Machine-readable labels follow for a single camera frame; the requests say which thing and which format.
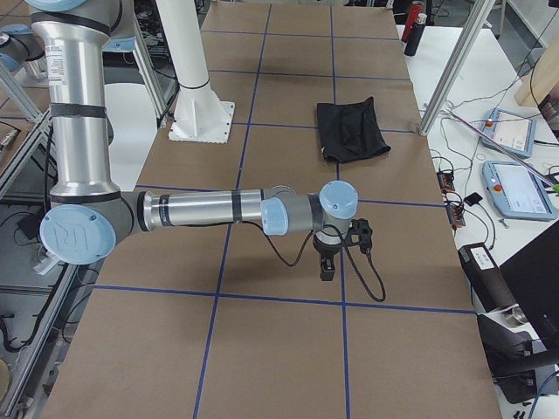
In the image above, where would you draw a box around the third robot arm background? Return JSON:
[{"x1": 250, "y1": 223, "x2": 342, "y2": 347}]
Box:
[{"x1": 1, "y1": 24, "x2": 47, "y2": 83}]

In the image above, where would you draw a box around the white power strip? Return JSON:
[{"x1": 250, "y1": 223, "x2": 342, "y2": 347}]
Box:
[{"x1": 33, "y1": 247, "x2": 60, "y2": 276}]

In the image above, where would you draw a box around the black printed t-shirt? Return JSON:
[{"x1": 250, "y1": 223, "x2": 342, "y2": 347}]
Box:
[{"x1": 316, "y1": 96, "x2": 391, "y2": 163}]

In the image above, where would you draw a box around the near orange USB hub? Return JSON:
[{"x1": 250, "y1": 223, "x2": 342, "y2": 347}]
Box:
[{"x1": 445, "y1": 201, "x2": 466, "y2": 230}]

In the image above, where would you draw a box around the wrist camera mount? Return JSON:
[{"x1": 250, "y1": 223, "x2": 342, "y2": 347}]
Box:
[{"x1": 347, "y1": 218, "x2": 373, "y2": 256}]

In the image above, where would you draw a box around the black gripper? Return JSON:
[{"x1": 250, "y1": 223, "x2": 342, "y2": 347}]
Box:
[{"x1": 313, "y1": 237, "x2": 342, "y2": 282}]

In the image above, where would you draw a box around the far teach pendant tablet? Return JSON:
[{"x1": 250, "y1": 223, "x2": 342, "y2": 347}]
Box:
[{"x1": 482, "y1": 107, "x2": 536, "y2": 159}]

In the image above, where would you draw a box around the aluminium frame post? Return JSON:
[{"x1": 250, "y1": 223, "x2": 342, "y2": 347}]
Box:
[{"x1": 418, "y1": 0, "x2": 495, "y2": 136}]

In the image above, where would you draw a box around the black monitor on stand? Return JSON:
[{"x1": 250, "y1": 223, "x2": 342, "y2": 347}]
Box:
[{"x1": 478, "y1": 223, "x2": 558, "y2": 403}]

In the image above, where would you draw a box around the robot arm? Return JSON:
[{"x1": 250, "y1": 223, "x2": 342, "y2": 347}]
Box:
[{"x1": 30, "y1": 1, "x2": 358, "y2": 280}]

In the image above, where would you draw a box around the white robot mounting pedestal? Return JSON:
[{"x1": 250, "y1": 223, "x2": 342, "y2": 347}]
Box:
[{"x1": 156, "y1": 0, "x2": 235, "y2": 144}]

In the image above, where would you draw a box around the near teach pendant tablet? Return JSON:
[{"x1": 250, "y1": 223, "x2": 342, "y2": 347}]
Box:
[{"x1": 482, "y1": 161, "x2": 558, "y2": 221}]

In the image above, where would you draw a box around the black box with label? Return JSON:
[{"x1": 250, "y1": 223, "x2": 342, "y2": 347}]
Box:
[{"x1": 458, "y1": 243, "x2": 517, "y2": 312}]

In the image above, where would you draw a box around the red bottle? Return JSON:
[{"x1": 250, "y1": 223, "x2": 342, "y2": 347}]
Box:
[{"x1": 401, "y1": 1, "x2": 424, "y2": 43}]

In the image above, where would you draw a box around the far orange USB hub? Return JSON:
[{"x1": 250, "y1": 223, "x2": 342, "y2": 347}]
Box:
[{"x1": 437, "y1": 171, "x2": 455, "y2": 194}]

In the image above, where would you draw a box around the small black square device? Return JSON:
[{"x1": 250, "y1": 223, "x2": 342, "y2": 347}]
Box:
[{"x1": 463, "y1": 192, "x2": 483, "y2": 206}]

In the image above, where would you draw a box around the teach pendant tablet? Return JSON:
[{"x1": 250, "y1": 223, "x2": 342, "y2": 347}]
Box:
[
  {"x1": 482, "y1": 161, "x2": 558, "y2": 221},
  {"x1": 482, "y1": 107, "x2": 536, "y2": 159}
]

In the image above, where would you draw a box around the orange usb hub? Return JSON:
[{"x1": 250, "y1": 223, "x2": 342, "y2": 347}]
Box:
[
  {"x1": 437, "y1": 171, "x2": 455, "y2": 194},
  {"x1": 445, "y1": 201, "x2": 466, "y2": 230}
]

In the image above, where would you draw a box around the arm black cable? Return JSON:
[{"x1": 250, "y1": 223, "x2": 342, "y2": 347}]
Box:
[{"x1": 261, "y1": 220, "x2": 388, "y2": 302}]

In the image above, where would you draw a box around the black water bottle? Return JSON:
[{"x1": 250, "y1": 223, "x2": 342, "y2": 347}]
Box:
[{"x1": 404, "y1": 13, "x2": 427, "y2": 57}]

